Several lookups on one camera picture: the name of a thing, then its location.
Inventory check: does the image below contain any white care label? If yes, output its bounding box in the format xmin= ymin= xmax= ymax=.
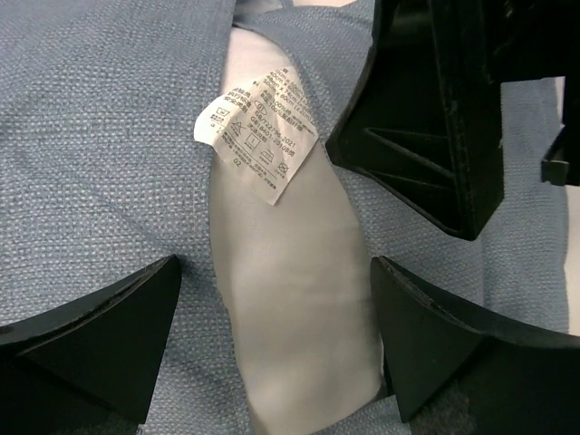
xmin=193 ymin=67 xmax=319 ymax=206

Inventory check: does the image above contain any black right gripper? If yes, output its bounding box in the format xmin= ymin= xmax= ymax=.
xmin=326 ymin=0 xmax=579 ymax=240

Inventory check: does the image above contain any blue-grey pillowcase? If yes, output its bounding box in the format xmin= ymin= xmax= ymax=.
xmin=1 ymin=1 xmax=569 ymax=434

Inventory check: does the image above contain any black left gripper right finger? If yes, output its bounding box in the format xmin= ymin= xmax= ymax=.
xmin=371 ymin=257 xmax=579 ymax=434

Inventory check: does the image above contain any white pillow insert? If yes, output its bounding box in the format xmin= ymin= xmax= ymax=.
xmin=206 ymin=26 xmax=386 ymax=435

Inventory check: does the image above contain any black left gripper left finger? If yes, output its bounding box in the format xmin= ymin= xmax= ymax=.
xmin=1 ymin=256 xmax=181 ymax=434

